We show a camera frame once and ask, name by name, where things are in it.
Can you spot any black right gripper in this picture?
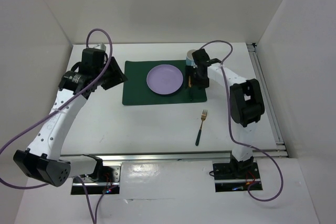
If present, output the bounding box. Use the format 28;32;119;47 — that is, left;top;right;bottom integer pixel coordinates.
185;65;210;89

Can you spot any gold knife green handle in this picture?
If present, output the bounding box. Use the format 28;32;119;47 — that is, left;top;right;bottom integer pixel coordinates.
187;76;193;101

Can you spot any light blue mug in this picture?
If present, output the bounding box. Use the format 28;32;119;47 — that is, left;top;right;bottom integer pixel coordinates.
186;49;196;67

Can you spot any dark green placemat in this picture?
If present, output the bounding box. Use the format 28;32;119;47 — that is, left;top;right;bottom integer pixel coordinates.
122;60;207;105

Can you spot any lilac plate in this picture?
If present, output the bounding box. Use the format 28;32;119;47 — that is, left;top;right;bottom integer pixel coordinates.
146;65;184;95

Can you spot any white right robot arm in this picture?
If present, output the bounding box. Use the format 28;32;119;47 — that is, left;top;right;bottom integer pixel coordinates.
185;49;265;178

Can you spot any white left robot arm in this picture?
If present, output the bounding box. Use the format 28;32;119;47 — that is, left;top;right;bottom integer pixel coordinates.
13;48;127;187

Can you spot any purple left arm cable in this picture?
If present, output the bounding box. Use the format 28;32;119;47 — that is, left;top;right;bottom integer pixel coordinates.
0;28;114;224

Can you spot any gold fork green handle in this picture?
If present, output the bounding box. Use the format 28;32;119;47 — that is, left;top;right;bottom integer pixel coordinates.
195;110;208;146

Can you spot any aluminium front rail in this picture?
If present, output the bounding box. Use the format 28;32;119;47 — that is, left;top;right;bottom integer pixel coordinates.
61;148;289;162

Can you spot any aluminium side rail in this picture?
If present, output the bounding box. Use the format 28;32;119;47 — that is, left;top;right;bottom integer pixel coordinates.
246;43;289;158

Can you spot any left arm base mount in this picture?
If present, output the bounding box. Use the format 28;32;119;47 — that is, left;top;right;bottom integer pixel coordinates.
70;163;121;195

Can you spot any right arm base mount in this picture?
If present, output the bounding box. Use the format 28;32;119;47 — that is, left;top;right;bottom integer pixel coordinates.
208;161;263;193

